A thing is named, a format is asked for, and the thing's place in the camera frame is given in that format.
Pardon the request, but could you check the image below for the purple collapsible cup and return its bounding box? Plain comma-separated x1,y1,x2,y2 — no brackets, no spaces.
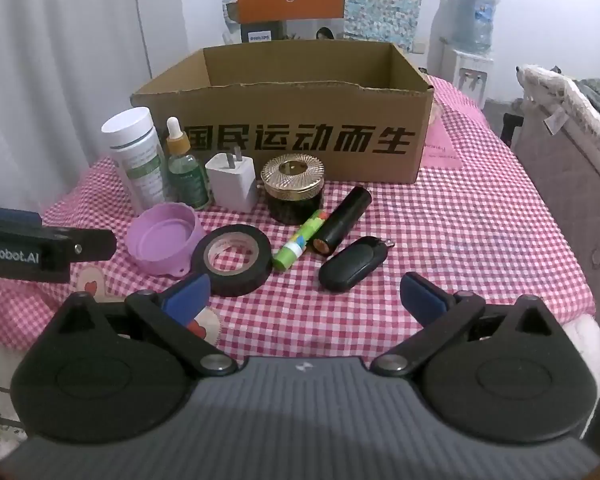
126,202,207,277

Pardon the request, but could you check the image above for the black key fob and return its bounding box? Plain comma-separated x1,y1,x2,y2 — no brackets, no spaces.
318,237,396,293

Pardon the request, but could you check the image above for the black jar gold lid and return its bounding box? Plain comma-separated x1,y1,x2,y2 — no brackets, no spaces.
260,152,326,226

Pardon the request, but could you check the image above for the green lip balm tube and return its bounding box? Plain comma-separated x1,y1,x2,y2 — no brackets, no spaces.
272,209,328,272

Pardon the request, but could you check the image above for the white bottle green label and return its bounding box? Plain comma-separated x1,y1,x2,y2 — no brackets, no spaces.
101,108,169,212

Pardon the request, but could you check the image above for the green dropper bottle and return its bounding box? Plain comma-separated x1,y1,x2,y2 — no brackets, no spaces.
166,117,212,211

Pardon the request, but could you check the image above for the blue water jug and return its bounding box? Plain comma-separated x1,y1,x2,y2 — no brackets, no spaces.
447,0,501,54

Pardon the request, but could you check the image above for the white fuzzy blanket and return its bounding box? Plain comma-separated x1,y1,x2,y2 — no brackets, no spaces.
517,64,600,137

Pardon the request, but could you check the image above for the brown cardboard box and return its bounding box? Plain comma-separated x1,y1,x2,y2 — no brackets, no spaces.
131,42,435,185

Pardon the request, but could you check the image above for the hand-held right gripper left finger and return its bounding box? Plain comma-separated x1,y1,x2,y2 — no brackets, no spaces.
46,274,239,377

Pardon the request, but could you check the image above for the pink paper sheet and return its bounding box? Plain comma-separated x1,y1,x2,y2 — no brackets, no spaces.
424,105,464,174

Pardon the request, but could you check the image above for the black cylinder tube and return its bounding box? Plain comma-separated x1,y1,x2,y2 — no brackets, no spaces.
312,186,372,257

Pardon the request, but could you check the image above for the black tape roll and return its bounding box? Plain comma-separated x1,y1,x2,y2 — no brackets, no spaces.
191,225,273,297

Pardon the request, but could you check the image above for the grey bed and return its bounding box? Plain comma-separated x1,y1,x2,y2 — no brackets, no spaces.
500,65,600,343

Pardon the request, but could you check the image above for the white curtain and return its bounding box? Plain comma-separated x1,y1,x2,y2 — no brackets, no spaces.
0,0,189,221

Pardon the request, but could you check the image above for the red checkered tablecloth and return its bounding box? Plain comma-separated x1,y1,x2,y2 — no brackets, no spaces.
0,72,597,361

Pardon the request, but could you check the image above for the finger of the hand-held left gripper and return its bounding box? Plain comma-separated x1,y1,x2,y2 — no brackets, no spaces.
41,227,117,264

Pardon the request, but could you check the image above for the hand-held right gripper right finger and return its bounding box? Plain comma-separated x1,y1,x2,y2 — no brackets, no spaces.
372,271,561,379

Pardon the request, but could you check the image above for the white water dispenser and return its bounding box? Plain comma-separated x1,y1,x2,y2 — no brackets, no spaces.
427,37,495,109

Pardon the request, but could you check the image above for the white charger plug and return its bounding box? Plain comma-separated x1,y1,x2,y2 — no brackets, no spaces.
205,146,258,211

